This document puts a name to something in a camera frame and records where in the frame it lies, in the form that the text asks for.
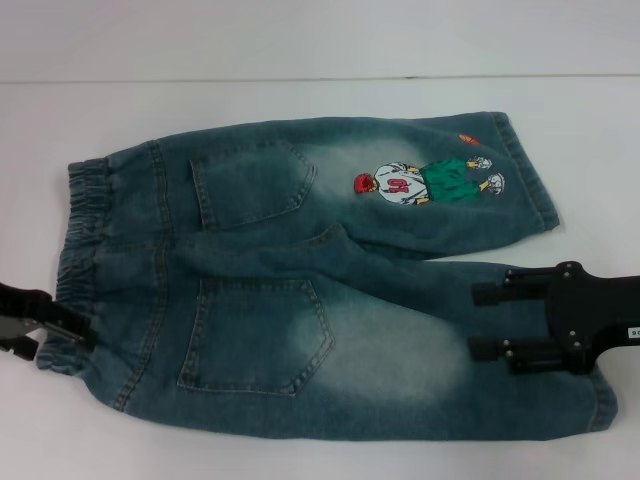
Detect blue denim shorts with embroidery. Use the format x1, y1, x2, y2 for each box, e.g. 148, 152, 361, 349
33, 110, 621, 454

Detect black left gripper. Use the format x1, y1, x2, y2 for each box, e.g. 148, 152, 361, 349
0, 281, 100, 363

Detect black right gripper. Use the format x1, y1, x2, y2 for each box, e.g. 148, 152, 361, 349
468, 259, 640, 377

